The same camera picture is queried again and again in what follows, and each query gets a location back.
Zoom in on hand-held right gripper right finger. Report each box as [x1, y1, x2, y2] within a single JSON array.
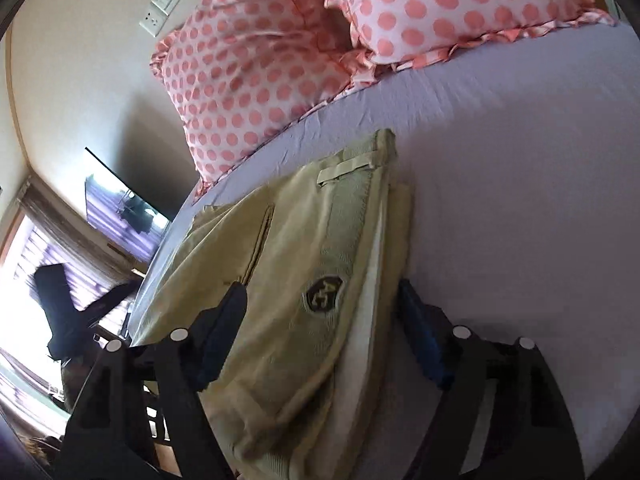
[[397, 279, 588, 480]]

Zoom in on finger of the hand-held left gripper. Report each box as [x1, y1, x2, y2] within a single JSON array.
[[82, 280, 142, 328]]

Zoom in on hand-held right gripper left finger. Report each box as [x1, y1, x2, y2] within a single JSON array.
[[52, 281, 249, 480]]

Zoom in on khaki pants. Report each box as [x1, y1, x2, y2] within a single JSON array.
[[131, 129, 416, 475]]

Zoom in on window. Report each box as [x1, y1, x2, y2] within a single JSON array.
[[0, 207, 132, 413]]

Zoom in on brown curtain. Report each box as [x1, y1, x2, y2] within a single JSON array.
[[17, 174, 138, 283]]

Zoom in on pink polka dot pillow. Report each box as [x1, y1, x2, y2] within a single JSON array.
[[149, 0, 382, 199], [265, 0, 619, 73]]

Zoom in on wall-mounted television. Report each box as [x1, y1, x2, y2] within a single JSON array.
[[83, 147, 174, 266]]

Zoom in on white wall socket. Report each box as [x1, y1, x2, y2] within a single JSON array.
[[138, 7, 169, 39]]

